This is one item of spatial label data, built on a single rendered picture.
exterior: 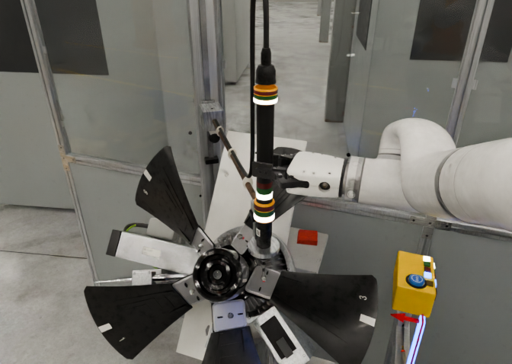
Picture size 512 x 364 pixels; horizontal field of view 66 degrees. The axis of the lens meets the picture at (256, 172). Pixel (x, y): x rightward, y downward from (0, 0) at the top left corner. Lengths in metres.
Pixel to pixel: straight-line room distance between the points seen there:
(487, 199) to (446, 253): 1.31
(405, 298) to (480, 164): 0.82
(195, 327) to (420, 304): 0.64
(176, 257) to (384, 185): 0.65
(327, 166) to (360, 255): 1.05
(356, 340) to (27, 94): 2.83
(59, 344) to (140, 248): 1.46
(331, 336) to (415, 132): 0.47
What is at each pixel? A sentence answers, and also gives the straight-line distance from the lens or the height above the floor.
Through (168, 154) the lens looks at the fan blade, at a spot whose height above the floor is 1.42.
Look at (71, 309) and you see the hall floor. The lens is 2.74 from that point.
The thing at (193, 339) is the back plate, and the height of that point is 0.87.
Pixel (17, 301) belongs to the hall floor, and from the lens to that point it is 2.94.
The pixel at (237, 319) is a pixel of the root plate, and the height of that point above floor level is 1.10.
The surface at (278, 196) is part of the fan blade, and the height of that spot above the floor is 1.35.
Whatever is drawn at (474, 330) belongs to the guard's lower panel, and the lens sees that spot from 1.98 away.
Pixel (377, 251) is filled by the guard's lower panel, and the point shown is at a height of 0.80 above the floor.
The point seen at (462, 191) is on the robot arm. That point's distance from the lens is 0.44.
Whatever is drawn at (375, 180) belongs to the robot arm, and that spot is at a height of 1.51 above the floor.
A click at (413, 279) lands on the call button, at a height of 1.08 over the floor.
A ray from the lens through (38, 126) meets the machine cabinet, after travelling 3.33.
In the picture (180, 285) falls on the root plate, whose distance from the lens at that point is 1.00.
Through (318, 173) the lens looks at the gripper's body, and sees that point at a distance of 0.71.
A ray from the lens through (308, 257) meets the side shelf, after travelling 1.53.
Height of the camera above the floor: 1.85
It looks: 28 degrees down
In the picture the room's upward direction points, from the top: straight up
